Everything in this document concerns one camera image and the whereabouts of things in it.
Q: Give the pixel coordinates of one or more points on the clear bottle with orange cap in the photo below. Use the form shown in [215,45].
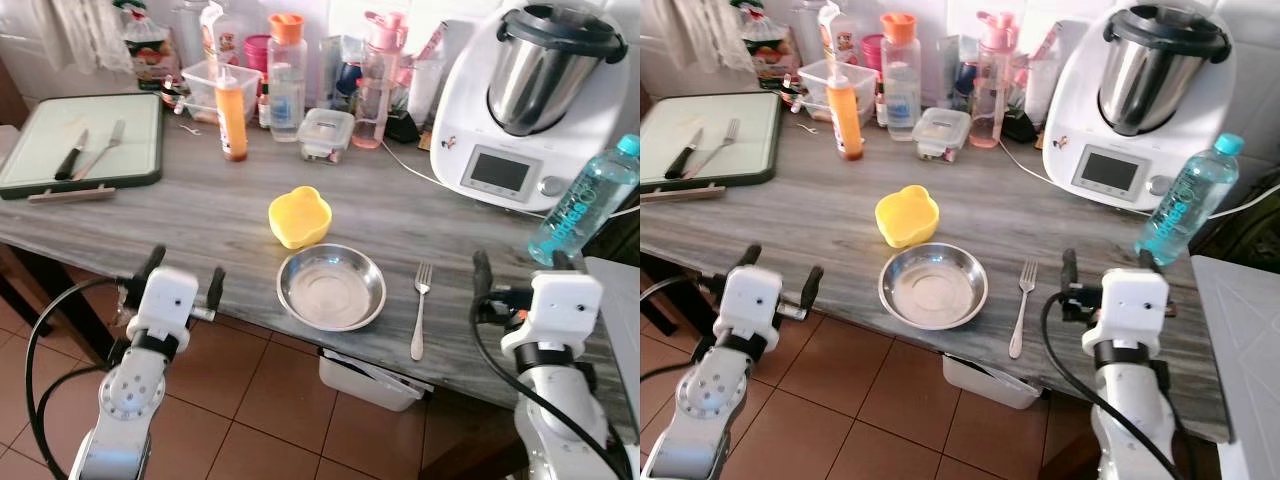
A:
[900,85]
[287,85]

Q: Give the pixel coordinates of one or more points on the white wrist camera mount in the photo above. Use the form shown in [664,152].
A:
[745,300]
[1130,305]
[560,310]
[165,300]

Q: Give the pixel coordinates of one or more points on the pale green cutting board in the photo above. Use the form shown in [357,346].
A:
[110,160]
[740,155]

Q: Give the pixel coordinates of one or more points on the blue plastic water bottle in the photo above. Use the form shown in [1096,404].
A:
[580,205]
[1188,205]

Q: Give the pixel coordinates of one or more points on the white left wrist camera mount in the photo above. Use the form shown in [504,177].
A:
[165,300]
[745,300]

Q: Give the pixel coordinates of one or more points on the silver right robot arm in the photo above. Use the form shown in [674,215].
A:
[555,420]
[1130,410]

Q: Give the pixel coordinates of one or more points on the pink drinking bottle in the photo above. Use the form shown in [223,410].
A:
[992,90]
[378,90]

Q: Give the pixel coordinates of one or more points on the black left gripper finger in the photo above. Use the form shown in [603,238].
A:
[750,257]
[152,263]
[812,287]
[215,287]

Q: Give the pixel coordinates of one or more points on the grey wooden table dark legs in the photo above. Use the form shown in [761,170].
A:
[1100,240]
[50,290]

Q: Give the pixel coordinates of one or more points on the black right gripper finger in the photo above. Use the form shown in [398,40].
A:
[1069,272]
[483,275]
[565,262]
[1148,260]

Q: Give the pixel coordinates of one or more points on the clear plastic tub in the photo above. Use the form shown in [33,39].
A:
[815,82]
[205,85]

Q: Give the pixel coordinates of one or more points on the pink plastic cup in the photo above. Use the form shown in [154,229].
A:
[872,50]
[257,52]

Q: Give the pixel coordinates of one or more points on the printed food bag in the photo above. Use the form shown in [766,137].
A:
[150,50]
[768,50]

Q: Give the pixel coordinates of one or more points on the small black device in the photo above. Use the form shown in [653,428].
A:
[1020,126]
[402,127]

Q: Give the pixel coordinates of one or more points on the orange sauce squeeze bottle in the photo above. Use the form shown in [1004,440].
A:
[845,115]
[232,115]

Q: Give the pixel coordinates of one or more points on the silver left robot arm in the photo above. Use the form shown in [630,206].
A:
[710,400]
[130,400]

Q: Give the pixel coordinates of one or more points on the silver metal fork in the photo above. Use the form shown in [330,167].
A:
[1020,315]
[727,134]
[419,320]
[110,138]

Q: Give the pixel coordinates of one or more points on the stainless steel bowl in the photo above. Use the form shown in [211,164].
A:
[332,288]
[933,287]

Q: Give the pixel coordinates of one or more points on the white plastic bin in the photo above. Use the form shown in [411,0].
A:
[375,385]
[990,385]

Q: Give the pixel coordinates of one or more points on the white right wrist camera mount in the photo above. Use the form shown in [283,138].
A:
[560,310]
[1130,305]

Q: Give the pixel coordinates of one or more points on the brown wooden stick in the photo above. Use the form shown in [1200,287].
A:
[680,192]
[70,195]

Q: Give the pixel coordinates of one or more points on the white folding table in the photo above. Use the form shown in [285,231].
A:
[618,320]
[1245,350]

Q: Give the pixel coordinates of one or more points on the small clear lidded container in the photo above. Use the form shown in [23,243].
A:
[326,132]
[941,130]

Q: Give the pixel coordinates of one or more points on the hanging clear plastic bag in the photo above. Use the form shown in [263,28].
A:
[712,30]
[85,30]

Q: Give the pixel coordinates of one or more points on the white food processor steel bowl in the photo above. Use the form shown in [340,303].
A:
[1090,125]
[490,130]

